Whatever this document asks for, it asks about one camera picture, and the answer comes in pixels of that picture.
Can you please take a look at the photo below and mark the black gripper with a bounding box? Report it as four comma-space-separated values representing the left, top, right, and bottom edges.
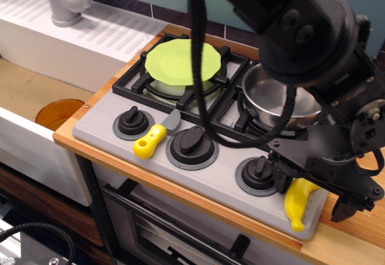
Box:
268, 138, 380, 222

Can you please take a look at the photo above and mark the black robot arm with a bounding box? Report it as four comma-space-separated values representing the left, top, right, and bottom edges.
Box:
228, 0, 384, 222

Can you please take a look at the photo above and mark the yellow toy banana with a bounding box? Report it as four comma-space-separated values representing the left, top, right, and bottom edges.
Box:
285, 178, 320, 232

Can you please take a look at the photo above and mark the right black stove knob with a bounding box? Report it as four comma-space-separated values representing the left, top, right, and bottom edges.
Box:
235, 156, 277, 197

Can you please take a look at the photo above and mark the black stove knob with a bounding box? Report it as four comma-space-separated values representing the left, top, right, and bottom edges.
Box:
165, 126, 219, 171
235, 156, 277, 197
112, 106, 155, 141

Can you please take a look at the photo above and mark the grey toy stove top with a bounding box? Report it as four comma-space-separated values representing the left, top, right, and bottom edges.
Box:
71, 33, 329, 242

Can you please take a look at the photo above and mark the right black burner grate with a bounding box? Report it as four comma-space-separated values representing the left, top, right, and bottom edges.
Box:
209, 59, 310, 145

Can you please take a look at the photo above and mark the black burner grate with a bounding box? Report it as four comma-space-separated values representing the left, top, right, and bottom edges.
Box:
112, 34, 250, 124
209, 59, 310, 145

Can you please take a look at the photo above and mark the stainless steel pan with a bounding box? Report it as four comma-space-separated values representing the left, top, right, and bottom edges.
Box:
241, 64, 321, 130

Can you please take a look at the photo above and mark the middle black stove knob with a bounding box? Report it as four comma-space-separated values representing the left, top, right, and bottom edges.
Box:
165, 126, 219, 171

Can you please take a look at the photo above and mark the toy oven door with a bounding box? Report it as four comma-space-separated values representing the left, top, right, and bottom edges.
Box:
100, 180, 305, 264

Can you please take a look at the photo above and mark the light green plastic plate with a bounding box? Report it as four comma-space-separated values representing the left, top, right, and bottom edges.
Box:
144, 38, 221, 86

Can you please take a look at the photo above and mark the left black stove knob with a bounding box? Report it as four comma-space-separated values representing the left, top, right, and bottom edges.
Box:
112, 106, 155, 141

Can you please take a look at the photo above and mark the left black burner grate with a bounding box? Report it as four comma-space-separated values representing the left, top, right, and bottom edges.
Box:
112, 34, 250, 124

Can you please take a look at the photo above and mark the orange plastic bowl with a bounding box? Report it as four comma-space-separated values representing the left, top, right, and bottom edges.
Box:
35, 99, 85, 131

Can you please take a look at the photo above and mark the white toy sink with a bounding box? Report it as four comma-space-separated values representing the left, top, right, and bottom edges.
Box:
1, 0, 165, 206

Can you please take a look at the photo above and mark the yellow handled toy knife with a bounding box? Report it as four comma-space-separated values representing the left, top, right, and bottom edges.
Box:
133, 109, 181, 159

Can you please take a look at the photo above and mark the right teal wall cabinet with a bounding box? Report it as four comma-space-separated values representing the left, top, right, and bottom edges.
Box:
200, 0, 259, 33

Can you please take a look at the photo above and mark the black braided foreground cable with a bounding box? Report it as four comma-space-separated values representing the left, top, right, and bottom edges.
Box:
0, 222, 75, 265

